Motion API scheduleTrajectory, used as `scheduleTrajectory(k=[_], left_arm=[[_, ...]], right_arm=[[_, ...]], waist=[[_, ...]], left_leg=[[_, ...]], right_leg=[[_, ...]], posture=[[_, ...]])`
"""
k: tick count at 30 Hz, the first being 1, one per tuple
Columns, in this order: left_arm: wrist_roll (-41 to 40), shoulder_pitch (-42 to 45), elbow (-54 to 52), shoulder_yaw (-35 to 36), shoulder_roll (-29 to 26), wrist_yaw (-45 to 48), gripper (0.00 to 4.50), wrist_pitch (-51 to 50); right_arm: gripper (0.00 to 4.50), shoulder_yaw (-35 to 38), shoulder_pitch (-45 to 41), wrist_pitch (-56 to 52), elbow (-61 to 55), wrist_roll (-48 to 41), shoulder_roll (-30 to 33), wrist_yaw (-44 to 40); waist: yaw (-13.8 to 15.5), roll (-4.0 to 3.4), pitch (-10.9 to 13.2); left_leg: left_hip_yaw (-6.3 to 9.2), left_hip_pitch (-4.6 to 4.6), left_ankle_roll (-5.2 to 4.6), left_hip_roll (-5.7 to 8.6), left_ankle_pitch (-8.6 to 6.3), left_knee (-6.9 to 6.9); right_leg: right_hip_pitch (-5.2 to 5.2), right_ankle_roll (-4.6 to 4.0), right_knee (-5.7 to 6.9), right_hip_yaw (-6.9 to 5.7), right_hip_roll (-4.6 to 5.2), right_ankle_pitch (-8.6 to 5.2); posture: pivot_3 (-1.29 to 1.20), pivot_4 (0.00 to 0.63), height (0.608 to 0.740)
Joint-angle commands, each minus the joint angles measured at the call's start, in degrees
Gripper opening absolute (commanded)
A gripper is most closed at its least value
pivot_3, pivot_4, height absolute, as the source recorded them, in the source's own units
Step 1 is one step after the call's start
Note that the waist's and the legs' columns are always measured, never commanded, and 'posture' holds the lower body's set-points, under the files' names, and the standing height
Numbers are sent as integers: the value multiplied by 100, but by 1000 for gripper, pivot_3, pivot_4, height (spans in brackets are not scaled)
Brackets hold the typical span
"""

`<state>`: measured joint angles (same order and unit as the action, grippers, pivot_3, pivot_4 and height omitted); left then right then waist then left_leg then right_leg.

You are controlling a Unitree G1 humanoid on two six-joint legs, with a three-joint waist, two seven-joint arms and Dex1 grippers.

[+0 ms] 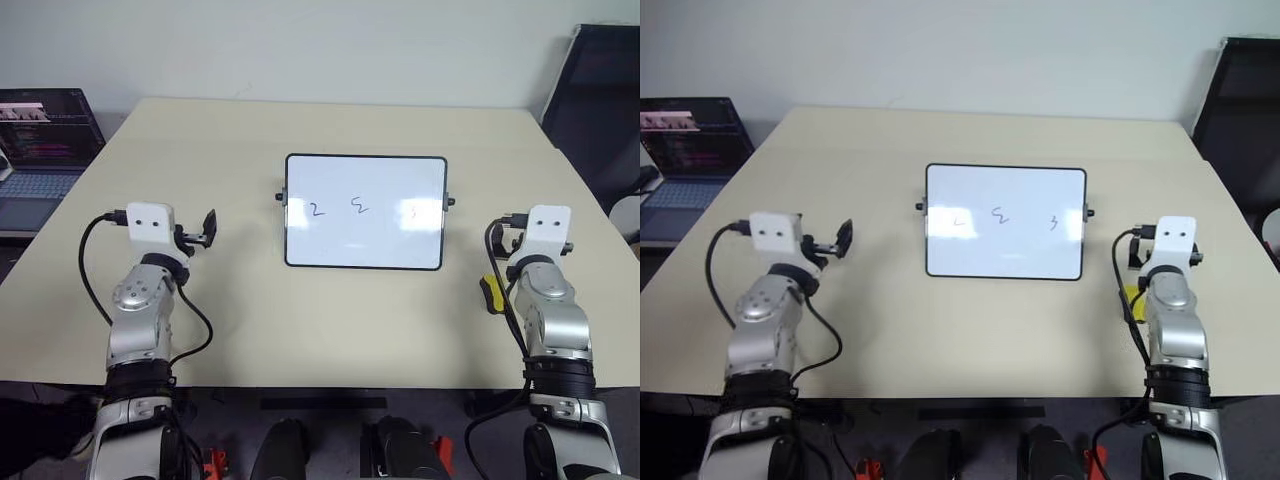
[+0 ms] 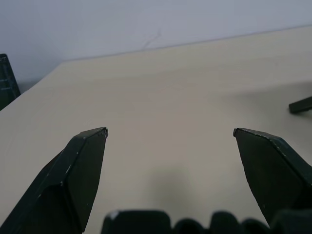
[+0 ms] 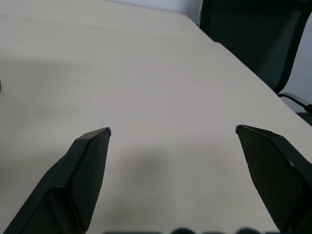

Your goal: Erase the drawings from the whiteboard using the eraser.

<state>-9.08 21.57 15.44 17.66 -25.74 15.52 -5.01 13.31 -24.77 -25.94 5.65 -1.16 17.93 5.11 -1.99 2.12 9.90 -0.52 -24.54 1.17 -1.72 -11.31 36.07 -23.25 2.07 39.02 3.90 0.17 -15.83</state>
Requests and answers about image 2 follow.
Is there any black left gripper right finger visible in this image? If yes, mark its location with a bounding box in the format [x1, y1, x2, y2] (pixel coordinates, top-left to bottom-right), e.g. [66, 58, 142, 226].
[233, 127, 312, 231]

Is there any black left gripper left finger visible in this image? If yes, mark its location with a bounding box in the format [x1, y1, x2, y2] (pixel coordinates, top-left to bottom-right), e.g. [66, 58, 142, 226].
[0, 127, 109, 234]

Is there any black whiteboard stand foot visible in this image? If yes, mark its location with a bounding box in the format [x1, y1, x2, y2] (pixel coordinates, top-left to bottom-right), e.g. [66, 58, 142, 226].
[288, 96, 312, 114]

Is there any dark plastic crate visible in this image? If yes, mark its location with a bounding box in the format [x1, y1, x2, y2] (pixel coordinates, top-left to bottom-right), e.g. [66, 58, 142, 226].
[0, 53, 21, 112]

